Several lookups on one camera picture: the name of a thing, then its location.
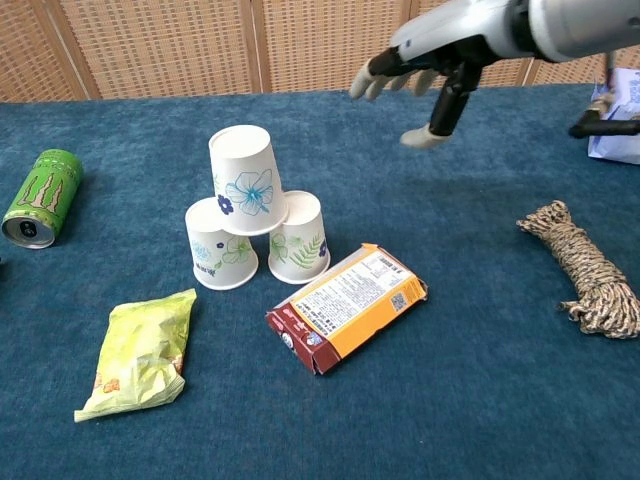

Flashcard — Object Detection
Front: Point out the white cup green fern print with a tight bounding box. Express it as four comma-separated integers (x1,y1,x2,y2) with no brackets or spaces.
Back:
267,189,332,286

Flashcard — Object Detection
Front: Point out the woven bamboo folding screen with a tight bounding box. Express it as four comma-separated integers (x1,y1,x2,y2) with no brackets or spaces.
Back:
0,0,640,104

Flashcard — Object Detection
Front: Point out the blue-white tissue pack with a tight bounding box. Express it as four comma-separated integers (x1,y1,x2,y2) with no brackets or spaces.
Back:
587,67,640,166

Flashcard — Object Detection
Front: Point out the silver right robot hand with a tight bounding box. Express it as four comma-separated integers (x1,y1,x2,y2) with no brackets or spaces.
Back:
348,0,531,150

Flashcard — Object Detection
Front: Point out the white cup large blue flower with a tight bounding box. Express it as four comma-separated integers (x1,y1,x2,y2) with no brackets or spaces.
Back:
208,124,290,237

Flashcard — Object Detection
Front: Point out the green energy drink can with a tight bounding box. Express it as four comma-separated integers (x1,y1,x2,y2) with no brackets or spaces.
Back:
1,148,85,250

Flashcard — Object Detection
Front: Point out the yellow-green snack bag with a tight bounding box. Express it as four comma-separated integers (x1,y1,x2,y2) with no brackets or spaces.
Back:
73,287,198,424

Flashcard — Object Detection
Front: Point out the white cup blue-green flower print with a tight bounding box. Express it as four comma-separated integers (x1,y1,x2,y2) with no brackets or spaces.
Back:
184,196,260,292

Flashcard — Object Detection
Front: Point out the tan braided rope bundle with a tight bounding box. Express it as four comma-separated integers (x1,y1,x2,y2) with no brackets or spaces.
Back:
516,199,640,340

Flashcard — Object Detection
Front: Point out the orange and maroon cardboard box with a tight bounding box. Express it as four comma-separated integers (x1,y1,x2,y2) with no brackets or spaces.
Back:
264,242,429,376

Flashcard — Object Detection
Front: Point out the blue felt table cover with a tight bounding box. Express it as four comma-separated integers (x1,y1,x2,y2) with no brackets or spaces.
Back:
0,82,640,480

